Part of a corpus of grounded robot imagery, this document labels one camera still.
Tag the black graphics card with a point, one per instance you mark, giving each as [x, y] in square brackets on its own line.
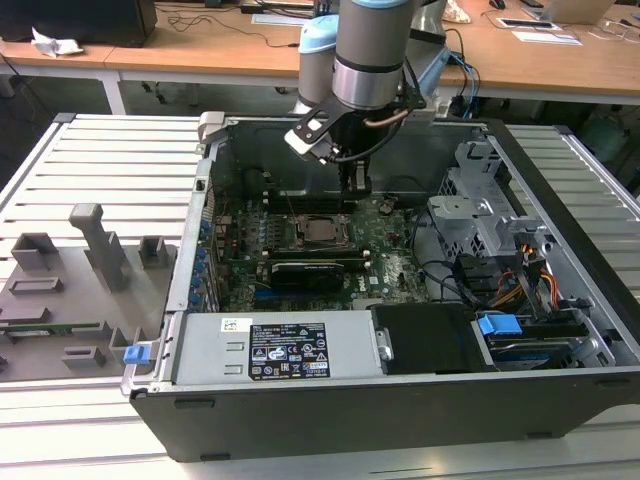
[307, 277]

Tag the black RAM slot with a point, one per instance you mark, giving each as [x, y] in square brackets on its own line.
[310, 249]
[310, 196]
[312, 257]
[310, 206]

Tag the crumpled white paper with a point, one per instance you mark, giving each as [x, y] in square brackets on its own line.
[55, 44]

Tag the wooden desk white frame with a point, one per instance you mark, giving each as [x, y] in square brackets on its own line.
[550, 65]
[200, 52]

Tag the blue disk carrier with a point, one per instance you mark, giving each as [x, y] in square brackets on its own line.
[500, 327]

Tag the white crinkled bag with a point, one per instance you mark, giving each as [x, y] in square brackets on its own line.
[457, 12]

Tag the grey parts rack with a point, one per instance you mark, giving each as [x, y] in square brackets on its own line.
[65, 305]

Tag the small white sticker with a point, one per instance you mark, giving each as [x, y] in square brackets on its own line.
[230, 325]

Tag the blue case latch clip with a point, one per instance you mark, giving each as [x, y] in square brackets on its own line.
[136, 355]

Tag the hard disk blue label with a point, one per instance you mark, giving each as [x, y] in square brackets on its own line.
[530, 357]

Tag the CPU socket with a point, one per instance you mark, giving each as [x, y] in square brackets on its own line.
[298, 240]

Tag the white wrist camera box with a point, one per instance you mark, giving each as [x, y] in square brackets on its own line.
[300, 142]

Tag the grey metal power supply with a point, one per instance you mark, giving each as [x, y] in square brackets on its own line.
[210, 350]

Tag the black plastic shroud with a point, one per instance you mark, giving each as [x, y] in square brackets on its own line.
[430, 335]

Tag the white paper sheet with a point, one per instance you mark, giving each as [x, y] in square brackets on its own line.
[545, 38]

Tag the silver disk bay cage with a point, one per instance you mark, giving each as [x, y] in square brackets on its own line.
[465, 215]

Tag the beige laptop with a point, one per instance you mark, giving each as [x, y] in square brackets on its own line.
[575, 10]

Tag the white power adapter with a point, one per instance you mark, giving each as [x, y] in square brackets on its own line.
[442, 107]

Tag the green motherboard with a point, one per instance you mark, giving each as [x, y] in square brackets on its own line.
[395, 265]

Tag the black monitor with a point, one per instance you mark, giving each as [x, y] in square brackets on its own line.
[75, 20]

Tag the white tablet dark screen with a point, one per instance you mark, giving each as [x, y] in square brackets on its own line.
[525, 23]

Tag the black open PC case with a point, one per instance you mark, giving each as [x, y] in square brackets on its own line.
[350, 420]

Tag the green RAM stick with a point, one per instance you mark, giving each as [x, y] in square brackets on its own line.
[50, 328]

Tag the blue expansion slot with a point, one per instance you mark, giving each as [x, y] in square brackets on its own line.
[265, 299]

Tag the pale paper sheet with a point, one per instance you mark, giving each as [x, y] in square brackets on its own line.
[275, 20]

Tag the blue card retention clip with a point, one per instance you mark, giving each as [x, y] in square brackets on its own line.
[201, 257]
[198, 283]
[195, 300]
[203, 230]

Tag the black power supply label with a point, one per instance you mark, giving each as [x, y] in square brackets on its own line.
[289, 350]

